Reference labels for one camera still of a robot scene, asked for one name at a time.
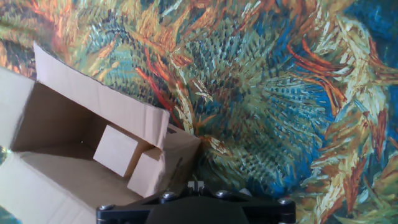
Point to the brown cardboard box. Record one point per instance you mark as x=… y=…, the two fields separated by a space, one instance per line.
x=62 y=118

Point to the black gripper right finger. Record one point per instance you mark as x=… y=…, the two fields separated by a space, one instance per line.
x=267 y=214

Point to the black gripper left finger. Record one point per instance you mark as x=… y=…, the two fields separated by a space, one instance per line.
x=124 y=214

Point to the sunflower painting cloth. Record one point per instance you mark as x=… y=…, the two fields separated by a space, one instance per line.
x=264 y=93

